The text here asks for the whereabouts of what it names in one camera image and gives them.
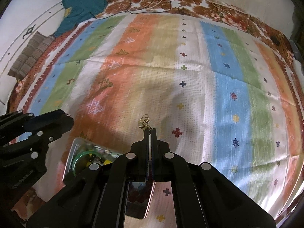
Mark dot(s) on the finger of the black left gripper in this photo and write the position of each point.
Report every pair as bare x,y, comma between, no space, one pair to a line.
54,123

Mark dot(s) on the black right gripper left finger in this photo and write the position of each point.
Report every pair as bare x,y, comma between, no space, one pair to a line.
102,196

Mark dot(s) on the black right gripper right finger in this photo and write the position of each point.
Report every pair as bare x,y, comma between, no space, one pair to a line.
203,197

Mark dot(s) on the metal jewelry tin box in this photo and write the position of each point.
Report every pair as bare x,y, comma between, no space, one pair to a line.
139,193

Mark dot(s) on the green bangle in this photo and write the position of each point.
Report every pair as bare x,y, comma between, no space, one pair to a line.
85,159

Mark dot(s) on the striped grey pillow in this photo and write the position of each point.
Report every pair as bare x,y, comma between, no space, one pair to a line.
35,48

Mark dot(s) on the striped colourful mat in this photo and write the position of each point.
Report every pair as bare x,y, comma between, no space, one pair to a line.
161,80

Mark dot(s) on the teal sweater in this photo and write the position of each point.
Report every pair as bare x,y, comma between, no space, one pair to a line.
77,11

